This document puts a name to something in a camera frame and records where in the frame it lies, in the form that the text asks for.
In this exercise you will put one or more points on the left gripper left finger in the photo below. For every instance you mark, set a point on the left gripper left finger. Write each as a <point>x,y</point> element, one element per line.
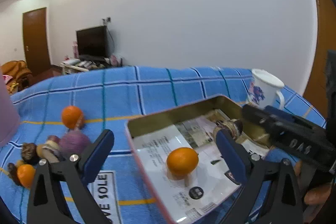
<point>47,203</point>

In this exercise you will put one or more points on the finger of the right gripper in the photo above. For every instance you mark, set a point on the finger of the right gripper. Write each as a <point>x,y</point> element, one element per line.
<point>279,113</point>
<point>260,117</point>

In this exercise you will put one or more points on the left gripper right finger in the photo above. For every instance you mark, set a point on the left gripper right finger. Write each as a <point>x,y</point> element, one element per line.
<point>282,203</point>

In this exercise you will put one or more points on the purple round turnip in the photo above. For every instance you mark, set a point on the purple round turnip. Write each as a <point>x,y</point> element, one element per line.
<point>74,141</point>

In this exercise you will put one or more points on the cut purple yam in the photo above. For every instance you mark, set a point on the cut purple yam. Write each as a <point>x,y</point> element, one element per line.
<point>233,126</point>
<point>51,149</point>

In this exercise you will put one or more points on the orange tangerine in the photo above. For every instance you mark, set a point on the orange tangerine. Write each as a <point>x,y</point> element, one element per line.
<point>26,175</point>
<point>73,117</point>

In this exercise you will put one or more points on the wrinkled passion fruit back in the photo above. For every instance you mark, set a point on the wrinkled passion fruit back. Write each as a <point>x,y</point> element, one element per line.
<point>29,153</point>

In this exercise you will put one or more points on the wrinkled passion fruit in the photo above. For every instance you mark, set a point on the wrinkled passion fruit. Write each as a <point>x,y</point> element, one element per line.
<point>29,153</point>
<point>12,169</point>

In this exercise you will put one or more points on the small longan front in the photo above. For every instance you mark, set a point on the small longan front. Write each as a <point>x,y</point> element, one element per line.
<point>20,162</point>

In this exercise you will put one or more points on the small longan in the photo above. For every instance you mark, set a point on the small longan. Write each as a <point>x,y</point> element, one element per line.
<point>39,151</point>
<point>20,162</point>

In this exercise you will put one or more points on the wrinkled passion fruit front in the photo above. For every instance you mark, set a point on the wrinkled passion fruit front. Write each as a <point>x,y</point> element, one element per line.
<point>12,169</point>

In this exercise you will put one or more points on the oval orange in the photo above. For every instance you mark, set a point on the oval orange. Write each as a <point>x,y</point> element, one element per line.
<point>182,161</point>

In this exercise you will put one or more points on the small longan back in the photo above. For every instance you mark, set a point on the small longan back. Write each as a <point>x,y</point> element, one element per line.
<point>39,151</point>

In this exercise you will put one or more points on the person's right hand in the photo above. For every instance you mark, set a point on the person's right hand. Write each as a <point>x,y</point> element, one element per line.
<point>315,198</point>

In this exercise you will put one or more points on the wooden door right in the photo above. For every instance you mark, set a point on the wooden door right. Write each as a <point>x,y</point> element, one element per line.
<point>315,91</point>

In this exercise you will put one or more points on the white floral mug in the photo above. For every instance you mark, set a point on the white floral mug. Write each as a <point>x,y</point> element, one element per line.
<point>264,89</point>

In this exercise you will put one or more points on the blue checkered tablecloth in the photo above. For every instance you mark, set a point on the blue checkered tablecloth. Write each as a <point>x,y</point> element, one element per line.
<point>108,99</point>

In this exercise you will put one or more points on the pink electric kettle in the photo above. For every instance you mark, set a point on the pink electric kettle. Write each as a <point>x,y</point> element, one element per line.
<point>9,117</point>

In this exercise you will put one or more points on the pink metal tin box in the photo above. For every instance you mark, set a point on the pink metal tin box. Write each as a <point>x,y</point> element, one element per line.
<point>153,137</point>

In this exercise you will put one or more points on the white tv stand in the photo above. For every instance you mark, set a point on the white tv stand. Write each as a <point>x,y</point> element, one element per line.
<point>71,66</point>

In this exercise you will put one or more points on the brown leather sofa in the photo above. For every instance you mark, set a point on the brown leather sofa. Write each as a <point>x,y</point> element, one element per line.
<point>22,76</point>

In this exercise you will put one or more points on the pink floral cushion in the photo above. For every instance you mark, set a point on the pink floral cushion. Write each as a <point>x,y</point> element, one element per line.
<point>7,79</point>

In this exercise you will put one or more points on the black television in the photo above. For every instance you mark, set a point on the black television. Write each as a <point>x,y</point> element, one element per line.
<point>92,42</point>

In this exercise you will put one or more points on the brown wooden door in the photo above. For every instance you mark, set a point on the brown wooden door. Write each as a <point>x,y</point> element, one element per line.
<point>34,28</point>

